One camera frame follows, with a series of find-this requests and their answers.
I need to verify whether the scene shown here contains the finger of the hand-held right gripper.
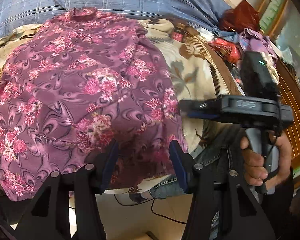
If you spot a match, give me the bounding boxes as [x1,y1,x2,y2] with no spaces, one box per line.
[179,99,224,123]

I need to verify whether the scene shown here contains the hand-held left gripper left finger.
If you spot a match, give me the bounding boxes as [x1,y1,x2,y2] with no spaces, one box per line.
[14,140,120,240]

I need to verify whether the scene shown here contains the lilac cloth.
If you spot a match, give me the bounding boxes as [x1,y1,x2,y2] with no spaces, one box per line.
[237,27,282,62]

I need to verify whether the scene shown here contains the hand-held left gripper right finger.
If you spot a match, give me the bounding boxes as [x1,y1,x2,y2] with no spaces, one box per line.
[169,139,278,240]

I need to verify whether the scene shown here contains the wooden slatted bed board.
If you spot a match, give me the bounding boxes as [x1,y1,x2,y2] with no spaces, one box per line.
[275,60,300,167]

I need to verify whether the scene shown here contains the person's right hand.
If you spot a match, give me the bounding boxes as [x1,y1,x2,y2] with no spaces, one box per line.
[240,129,294,188]

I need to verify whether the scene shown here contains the blue plaid duvet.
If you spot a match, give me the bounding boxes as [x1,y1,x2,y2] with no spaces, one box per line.
[0,0,232,44]

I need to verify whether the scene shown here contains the black floor cable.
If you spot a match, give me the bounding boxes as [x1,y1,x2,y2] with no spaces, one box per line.
[114,194,189,225]

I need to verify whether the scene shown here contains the purple floral garment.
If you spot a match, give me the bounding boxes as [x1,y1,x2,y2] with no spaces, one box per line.
[0,7,189,202]

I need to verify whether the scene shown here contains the small red box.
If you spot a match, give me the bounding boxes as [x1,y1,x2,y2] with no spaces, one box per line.
[172,29,185,41]

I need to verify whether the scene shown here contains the beige leaf-print blanket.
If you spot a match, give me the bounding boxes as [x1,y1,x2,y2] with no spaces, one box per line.
[0,19,244,196]

